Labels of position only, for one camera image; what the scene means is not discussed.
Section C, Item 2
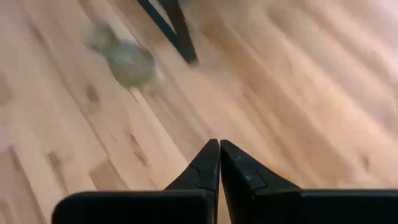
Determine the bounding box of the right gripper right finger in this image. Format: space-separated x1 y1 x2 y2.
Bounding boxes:
220 139 398 224

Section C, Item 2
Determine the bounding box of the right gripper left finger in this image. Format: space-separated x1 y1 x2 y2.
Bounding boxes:
51 139 220 224

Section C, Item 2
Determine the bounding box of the black perforated metal shelf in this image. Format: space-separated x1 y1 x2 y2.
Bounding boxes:
136 0 200 65

